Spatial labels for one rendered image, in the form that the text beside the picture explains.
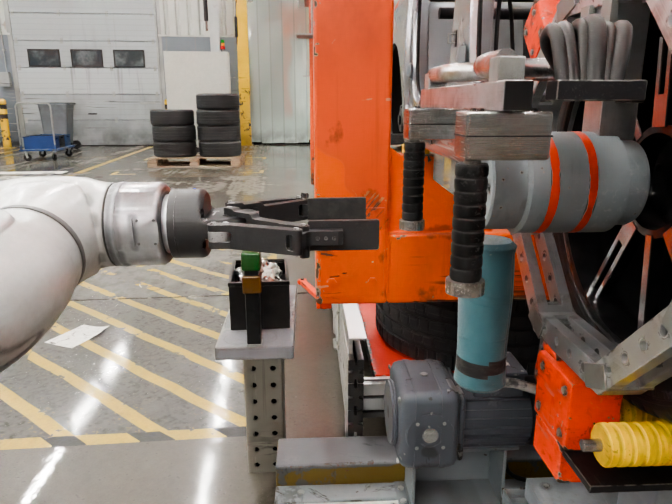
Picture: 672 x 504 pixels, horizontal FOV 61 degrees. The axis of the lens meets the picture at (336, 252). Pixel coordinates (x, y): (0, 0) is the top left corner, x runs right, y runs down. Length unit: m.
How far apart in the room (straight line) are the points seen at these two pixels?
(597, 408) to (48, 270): 0.74
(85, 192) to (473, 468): 1.13
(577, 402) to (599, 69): 0.48
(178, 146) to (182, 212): 8.56
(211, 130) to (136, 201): 8.45
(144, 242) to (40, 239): 0.11
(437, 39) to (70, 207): 2.84
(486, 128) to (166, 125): 8.66
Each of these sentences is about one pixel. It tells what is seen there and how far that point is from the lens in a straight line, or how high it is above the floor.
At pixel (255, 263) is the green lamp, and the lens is 1.19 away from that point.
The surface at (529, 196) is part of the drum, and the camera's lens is 0.78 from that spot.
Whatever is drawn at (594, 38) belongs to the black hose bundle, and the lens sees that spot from 0.66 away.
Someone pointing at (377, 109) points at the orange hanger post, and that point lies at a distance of 1.21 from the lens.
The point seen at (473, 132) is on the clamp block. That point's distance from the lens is 0.61.
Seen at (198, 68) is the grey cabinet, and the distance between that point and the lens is 11.80.
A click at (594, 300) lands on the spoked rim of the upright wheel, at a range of 1.05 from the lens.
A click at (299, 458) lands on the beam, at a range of 1.46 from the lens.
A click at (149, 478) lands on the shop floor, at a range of 1.69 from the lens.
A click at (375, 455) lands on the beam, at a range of 1.47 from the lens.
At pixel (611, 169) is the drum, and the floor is 0.88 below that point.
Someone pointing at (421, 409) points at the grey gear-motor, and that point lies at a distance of 1.17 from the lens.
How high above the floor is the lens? 0.96
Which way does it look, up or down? 15 degrees down
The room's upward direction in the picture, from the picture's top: straight up
